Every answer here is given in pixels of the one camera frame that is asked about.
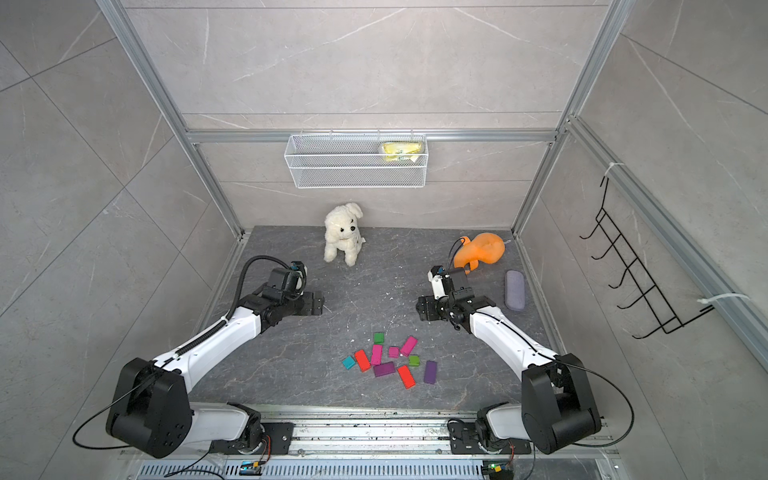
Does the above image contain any white plush dog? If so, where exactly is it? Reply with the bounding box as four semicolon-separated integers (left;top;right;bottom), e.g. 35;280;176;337
324;202;366;267

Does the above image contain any purple block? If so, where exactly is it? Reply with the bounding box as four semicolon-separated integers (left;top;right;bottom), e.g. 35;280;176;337
373;362;397;378
423;360;438;385

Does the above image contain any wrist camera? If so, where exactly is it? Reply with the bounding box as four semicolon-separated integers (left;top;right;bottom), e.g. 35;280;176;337
428;265;469;299
266;261;307;296

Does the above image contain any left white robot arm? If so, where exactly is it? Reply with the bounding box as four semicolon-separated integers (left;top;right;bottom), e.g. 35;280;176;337
105;260;324;458

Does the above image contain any red block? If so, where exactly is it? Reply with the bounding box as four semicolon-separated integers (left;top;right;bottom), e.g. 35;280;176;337
354;349;372;372
397;365;416;389

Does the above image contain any orange toy watering can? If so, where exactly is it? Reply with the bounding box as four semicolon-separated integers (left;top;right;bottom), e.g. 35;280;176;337
451;232;506;272

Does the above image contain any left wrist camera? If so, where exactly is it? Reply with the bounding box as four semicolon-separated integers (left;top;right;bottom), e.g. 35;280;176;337
266;261;307;296

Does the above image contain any aluminium mounting rail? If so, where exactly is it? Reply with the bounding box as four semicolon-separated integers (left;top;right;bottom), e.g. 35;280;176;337
108;405;628;479

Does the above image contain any teal cube block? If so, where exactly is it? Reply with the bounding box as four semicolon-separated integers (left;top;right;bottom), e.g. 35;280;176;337
342;356;356;370

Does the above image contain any purple glasses case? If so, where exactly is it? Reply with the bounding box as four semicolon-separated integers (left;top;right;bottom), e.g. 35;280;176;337
505;270;526;312

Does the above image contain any upright magenta block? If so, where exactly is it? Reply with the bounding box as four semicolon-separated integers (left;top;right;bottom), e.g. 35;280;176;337
371;344;383;366

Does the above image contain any purple block flat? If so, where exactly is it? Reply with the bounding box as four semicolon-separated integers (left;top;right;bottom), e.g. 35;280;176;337
373;362;397;378

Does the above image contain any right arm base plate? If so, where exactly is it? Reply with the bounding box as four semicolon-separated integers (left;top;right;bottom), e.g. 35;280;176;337
446;418;532;455

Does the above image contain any long magenta block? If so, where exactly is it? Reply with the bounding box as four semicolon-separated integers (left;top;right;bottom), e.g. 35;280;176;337
399;336;418;356

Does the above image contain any yellow packet in basket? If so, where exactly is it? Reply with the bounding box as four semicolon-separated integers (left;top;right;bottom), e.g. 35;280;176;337
378;141;424;163

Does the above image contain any white wire mesh basket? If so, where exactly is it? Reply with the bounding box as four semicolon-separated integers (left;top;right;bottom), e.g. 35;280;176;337
284;133;429;189

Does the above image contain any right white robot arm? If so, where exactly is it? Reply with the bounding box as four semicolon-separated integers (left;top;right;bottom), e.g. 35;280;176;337
416;296;602;454

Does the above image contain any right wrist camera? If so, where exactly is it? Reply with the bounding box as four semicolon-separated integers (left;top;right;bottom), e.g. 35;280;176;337
428;265;469;299

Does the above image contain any black wire hook rack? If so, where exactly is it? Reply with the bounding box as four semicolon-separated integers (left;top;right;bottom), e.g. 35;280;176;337
579;177;715;340

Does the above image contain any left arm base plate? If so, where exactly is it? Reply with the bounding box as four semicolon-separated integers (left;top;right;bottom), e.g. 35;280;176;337
210;422;295;456

